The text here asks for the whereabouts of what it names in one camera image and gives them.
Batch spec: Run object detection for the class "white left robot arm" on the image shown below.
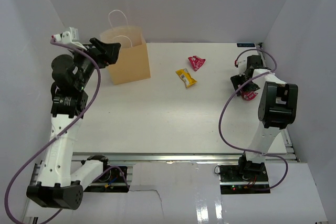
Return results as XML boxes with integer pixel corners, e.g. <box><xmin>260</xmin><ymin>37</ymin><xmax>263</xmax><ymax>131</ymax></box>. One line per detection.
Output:
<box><xmin>26</xmin><ymin>38</ymin><xmax>121</xmax><ymax>210</ymax></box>

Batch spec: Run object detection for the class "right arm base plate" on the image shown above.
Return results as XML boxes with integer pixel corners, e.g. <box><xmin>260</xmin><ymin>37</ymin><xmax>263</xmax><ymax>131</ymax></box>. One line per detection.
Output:
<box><xmin>214</xmin><ymin>165</ymin><xmax>270</xmax><ymax>195</ymax></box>

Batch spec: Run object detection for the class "yellow snack bar packet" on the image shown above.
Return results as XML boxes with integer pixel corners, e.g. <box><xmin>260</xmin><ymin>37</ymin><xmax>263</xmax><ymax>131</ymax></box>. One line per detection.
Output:
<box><xmin>176</xmin><ymin>68</ymin><xmax>197</xmax><ymax>88</ymax></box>

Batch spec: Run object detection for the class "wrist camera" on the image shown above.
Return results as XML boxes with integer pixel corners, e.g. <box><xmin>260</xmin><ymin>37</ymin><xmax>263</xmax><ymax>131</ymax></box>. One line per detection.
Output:
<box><xmin>234</xmin><ymin>60</ymin><xmax>246</xmax><ymax>68</ymax></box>
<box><xmin>52</xmin><ymin>27</ymin><xmax>87</xmax><ymax>50</ymax></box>

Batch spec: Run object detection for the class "aluminium table edge rail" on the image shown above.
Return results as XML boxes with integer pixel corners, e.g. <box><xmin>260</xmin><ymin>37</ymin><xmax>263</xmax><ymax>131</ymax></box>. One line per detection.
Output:
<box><xmin>72</xmin><ymin>153</ymin><xmax>297</xmax><ymax>162</ymax></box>

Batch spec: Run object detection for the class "red small snack packet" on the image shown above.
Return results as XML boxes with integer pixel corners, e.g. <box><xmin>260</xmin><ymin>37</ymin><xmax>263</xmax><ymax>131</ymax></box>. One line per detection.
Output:
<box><xmin>241</xmin><ymin>91</ymin><xmax>258</xmax><ymax>101</ymax></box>

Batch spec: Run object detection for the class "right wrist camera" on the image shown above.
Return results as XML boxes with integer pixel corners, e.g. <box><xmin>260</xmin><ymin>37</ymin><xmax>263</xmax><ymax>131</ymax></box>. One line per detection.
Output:
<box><xmin>234</xmin><ymin>60</ymin><xmax>246</xmax><ymax>68</ymax></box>

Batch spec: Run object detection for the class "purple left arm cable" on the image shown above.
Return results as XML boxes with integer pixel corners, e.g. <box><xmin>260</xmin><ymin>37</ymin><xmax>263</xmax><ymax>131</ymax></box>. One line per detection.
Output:
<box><xmin>4</xmin><ymin>37</ymin><xmax>131</xmax><ymax>224</ymax></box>

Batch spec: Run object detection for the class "brown paper bag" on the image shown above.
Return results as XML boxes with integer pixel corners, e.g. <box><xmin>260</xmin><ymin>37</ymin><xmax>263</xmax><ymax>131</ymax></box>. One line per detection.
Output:
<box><xmin>100</xmin><ymin>9</ymin><xmax>151</xmax><ymax>85</ymax></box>

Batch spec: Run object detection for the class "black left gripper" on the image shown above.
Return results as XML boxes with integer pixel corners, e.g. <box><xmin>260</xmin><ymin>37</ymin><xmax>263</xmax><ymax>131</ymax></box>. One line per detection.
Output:
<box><xmin>69</xmin><ymin>38</ymin><xmax>121</xmax><ymax>89</ymax></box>

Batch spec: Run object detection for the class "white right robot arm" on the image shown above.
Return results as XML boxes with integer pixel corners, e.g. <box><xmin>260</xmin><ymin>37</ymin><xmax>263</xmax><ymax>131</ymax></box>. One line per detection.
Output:
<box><xmin>230</xmin><ymin>55</ymin><xmax>299</xmax><ymax>182</ymax></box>

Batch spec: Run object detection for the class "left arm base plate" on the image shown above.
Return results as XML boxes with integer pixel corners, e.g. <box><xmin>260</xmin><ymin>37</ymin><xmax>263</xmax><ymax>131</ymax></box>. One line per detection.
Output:
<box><xmin>84</xmin><ymin>166</ymin><xmax>129</xmax><ymax>193</ymax></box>

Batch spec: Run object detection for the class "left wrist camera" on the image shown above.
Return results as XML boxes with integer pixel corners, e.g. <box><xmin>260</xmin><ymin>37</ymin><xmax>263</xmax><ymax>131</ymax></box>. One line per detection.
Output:
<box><xmin>52</xmin><ymin>27</ymin><xmax>87</xmax><ymax>50</ymax></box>

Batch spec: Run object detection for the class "pink snack packet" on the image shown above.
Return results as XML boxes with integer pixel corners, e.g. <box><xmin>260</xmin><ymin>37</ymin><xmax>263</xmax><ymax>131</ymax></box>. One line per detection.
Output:
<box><xmin>188</xmin><ymin>56</ymin><xmax>206</xmax><ymax>71</ymax></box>

